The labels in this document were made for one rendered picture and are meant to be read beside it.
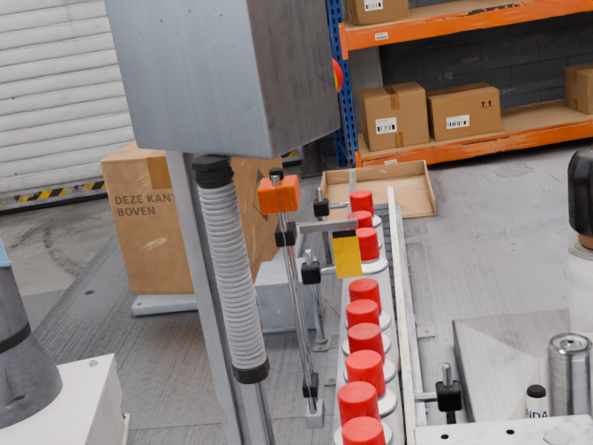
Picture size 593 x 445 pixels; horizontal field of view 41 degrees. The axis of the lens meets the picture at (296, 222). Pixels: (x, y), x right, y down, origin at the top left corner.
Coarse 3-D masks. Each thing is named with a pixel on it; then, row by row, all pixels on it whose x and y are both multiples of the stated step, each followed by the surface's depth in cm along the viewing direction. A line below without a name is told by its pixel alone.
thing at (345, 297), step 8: (352, 176) 163; (352, 184) 158; (344, 280) 116; (344, 288) 113; (344, 296) 111; (344, 304) 109; (344, 312) 106; (344, 320) 104; (344, 328) 102; (344, 336) 100; (344, 368) 93; (336, 376) 92; (336, 384) 90; (344, 384) 90; (336, 392) 88; (336, 400) 87; (336, 408) 85; (336, 416) 84; (336, 424) 83
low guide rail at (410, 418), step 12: (396, 228) 145; (396, 240) 140; (396, 252) 135; (396, 264) 130; (396, 276) 125; (396, 288) 122; (396, 300) 118; (408, 348) 104; (408, 360) 101; (408, 372) 99; (408, 384) 96; (408, 396) 94; (408, 408) 91; (408, 420) 89; (408, 432) 87; (408, 444) 85
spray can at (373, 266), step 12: (360, 240) 98; (372, 240) 98; (360, 252) 99; (372, 252) 99; (372, 264) 99; (384, 264) 99; (360, 276) 99; (372, 276) 99; (384, 276) 99; (384, 288) 100; (384, 300) 100; (396, 348) 104; (396, 360) 104
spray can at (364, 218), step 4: (356, 212) 106; (360, 212) 106; (364, 212) 106; (368, 212) 106; (348, 216) 105; (352, 216) 105; (356, 216) 105; (360, 216) 105; (364, 216) 104; (368, 216) 104; (360, 220) 104; (364, 220) 104; (368, 220) 104; (360, 224) 104; (364, 224) 104; (368, 224) 104; (372, 224) 105; (356, 228) 104; (360, 228) 104; (372, 228) 105; (380, 244) 106; (380, 248) 106; (380, 252) 106
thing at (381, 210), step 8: (376, 208) 167; (384, 208) 166; (384, 216) 162; (384, 224) 157; (384, 232) 153; (384, 240) 150; (392, 256) 142; (392, 264) 139; (392, 272) 136; (392, 280) 133; (392, 288) 130; (392, 296) 127; (400, 360) 108; (400, 376) 104; (400, 384) 103; (400, 392) 101
